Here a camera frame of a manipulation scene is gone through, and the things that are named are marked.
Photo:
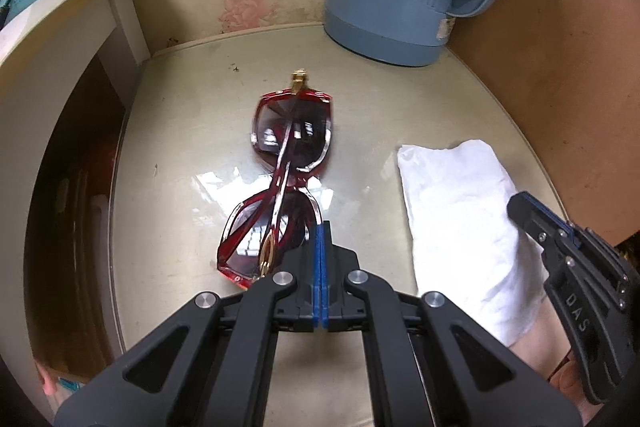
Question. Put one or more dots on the red frame sunglasses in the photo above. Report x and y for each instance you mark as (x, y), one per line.
(290, 147)

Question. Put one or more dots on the blue white packet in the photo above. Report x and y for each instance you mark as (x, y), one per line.
(70, 383)

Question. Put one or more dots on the white paper tissue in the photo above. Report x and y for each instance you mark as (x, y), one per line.
(460, 227)

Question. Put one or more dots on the pink flower wall sticker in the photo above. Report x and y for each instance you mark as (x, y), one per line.
(247, 7)

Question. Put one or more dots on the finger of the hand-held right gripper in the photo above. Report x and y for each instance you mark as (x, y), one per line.
(555, 213)
(530, 212)

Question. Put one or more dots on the white wooden shelf unit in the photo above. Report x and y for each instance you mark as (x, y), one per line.
(60, 72)

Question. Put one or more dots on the person's right hand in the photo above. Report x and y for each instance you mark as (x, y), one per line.
(540, 347)

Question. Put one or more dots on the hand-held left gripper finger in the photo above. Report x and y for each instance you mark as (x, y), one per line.
(316, 257)
(325, 257)

